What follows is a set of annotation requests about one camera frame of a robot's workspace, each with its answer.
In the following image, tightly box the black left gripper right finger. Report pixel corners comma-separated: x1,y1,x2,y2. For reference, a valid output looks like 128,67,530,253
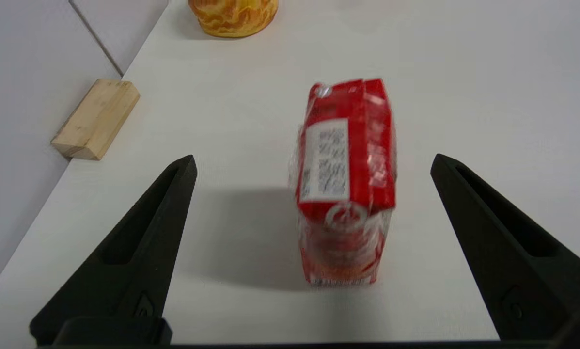
430,154,580,342

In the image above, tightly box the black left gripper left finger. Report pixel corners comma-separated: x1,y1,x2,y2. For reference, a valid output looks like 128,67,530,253
30,155,197,346

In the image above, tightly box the red milk carton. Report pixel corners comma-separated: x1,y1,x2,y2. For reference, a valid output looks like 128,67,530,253
290,79,397,286

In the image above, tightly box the small wooden block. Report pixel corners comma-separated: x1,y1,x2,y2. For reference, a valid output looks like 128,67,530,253
51,79,141,161

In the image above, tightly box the cream puff toy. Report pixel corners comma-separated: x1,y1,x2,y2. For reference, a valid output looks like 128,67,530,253
188,0,279,38

